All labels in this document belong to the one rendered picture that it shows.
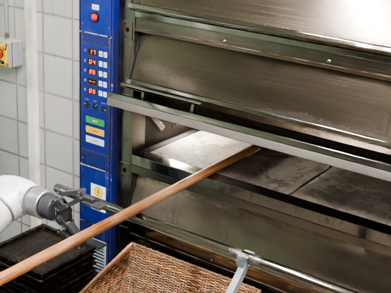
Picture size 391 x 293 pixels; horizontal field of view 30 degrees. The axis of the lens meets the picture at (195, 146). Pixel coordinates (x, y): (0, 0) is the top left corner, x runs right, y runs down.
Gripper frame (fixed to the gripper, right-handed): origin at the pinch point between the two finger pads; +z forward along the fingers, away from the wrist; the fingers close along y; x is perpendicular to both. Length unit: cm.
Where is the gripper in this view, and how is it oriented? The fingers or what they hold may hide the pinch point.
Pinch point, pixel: (98, 225)
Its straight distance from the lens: 208.1
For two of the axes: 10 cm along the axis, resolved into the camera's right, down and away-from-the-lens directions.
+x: -5.7, 2.5, -7.8
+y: -0.5, 9.4, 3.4
